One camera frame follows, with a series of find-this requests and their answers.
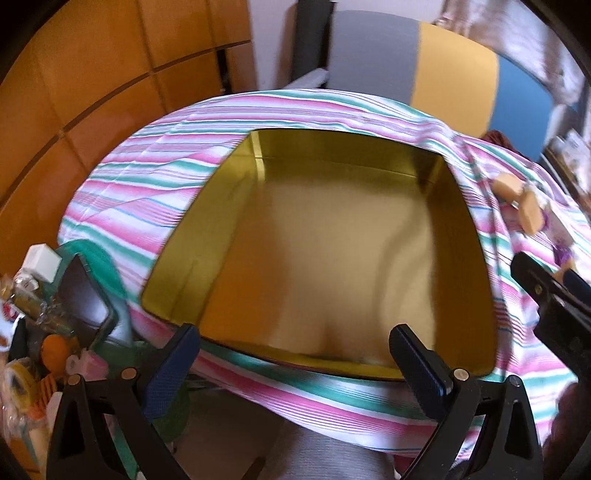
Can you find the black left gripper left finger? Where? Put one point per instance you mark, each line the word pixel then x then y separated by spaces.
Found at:
pixel 155 383

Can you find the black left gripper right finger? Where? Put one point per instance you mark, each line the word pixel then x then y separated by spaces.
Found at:
pixel 442 393

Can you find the yellow sponge block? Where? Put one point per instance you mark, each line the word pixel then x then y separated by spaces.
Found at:
pixel 531 216
pixel 508 187

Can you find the orange fruit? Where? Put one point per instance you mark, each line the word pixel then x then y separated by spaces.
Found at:
pixel 54 352

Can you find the black smartphone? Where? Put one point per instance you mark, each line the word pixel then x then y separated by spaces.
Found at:
pixel 91 313

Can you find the glass spice jar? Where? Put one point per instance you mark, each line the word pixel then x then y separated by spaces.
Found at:
pixel 27 295

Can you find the gold metal tin box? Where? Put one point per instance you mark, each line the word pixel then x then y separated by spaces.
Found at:
pixel 306 248

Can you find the small white box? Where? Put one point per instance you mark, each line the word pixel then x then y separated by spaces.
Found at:
pixel 42 262

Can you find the striped pink green tablecloth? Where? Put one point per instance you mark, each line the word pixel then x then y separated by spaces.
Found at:
pixel 134 198

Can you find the grey yellow blue chair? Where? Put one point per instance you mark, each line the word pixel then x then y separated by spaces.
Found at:
pixel 468 86

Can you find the wooden wardrobe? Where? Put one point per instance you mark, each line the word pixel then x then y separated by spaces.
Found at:
pixel 93 74

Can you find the black rolled mat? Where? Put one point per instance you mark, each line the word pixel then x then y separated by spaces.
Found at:
pixel 311 36

